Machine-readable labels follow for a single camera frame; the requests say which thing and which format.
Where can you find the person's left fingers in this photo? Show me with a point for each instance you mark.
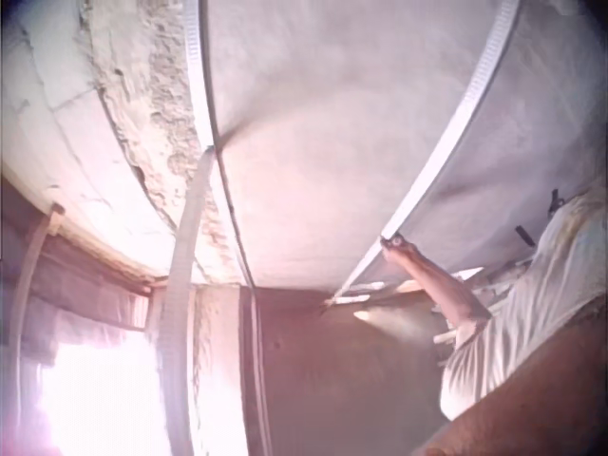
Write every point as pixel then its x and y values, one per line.
pixel 390 242

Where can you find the grey side panel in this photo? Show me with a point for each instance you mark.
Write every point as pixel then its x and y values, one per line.
pixel 546 119

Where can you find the large grey panel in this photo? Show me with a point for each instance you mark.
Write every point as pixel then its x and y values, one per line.
pixel 323 142

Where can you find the person's left hand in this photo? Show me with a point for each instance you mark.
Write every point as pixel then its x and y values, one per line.
pixel 398 247

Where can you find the white bent pipe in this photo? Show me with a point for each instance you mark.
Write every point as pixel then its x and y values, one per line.
pixel 35 252

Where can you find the grey ribbed band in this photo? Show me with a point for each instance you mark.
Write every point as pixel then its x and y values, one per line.
pixel 184 247

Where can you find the black clip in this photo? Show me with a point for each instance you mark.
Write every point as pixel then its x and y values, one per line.
pixel 554 199
pixel 523 236

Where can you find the white ribbed edge strip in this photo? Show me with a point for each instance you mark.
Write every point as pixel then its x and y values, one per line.
pixel 457 138
pixel 197 71

